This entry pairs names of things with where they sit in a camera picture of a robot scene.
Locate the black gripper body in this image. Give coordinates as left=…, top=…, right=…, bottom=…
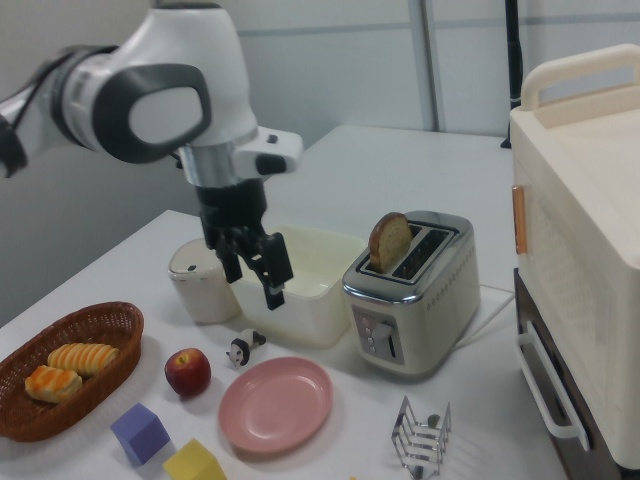
left=193, top=177, right=269, bottom=254

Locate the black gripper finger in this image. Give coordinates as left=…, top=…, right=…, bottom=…
left=218, top=244, right=245, bottom=284
left=248, top=231, right=295, bottom=312

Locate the brown-crusted bread slice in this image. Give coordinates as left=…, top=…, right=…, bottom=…
left=368, top=211, right=415, bottom=275

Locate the cream and chrome toaster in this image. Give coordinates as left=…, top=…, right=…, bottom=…
left=341, top=210, right=482, bottom=385

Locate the long striped bread roll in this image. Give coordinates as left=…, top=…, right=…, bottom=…
left=47, top=342, right=121, bottom=379

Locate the small cream lidded bin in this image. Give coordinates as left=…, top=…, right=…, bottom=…
left=167, top=238, right=244, bottom=325

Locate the cream open plastic box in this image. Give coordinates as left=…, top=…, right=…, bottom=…
left=230, top=223, right=369, bottom=349

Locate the panda figurine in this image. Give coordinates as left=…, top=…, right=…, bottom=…
left=225, top=328, right=268, bottom=370

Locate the red apple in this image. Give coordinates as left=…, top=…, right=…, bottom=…
left=164, top=347, right=212, bottom=398

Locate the brown wicker basket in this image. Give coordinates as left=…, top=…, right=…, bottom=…
left=0, top=300, right=146, bottom=443

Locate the pink plate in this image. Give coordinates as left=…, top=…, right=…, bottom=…
left=217, top=356, right=335, bottom=455

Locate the purple cube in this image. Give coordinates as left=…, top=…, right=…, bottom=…
left=109, top=402, right=172, bottom=468

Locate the yellow cube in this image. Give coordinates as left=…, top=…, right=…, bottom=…
left=162, top=438, right=227, bottom=480

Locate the square striped pastry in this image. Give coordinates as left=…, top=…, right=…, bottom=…
left=24, top=364, right=84, bottom=404

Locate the silver metal toast rack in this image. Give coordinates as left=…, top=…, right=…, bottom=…
left=391, top=396, right=454, bottom=480

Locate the black pole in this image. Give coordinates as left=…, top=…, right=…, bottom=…
left=501, top=0, right=524, bottom=149

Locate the white toaster cable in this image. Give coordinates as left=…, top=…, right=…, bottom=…
left=459, top=283, right=516, bottom=346

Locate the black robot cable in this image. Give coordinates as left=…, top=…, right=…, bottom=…
left=0, top=59, right=56, bottom=179

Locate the grey partition post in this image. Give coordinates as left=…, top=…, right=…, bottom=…
left=412, top=0, right=448, bottom=134

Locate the brown drawer with white handle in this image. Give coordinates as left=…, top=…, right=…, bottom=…
left=513, top=267, right=640, bottom=480

